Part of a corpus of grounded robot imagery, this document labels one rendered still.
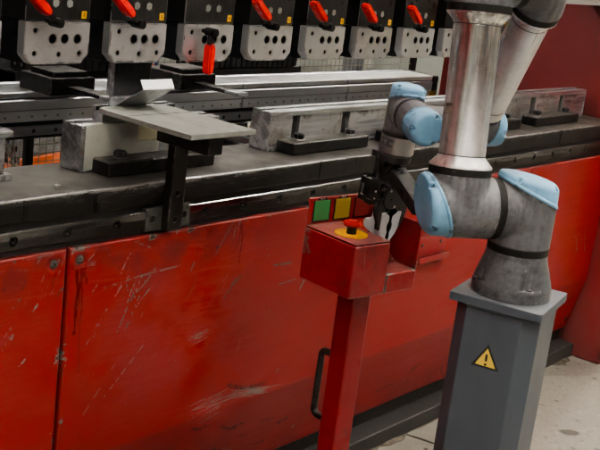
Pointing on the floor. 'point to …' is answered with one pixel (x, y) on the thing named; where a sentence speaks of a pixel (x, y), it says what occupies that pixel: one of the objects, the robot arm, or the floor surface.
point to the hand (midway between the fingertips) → (383, 244)
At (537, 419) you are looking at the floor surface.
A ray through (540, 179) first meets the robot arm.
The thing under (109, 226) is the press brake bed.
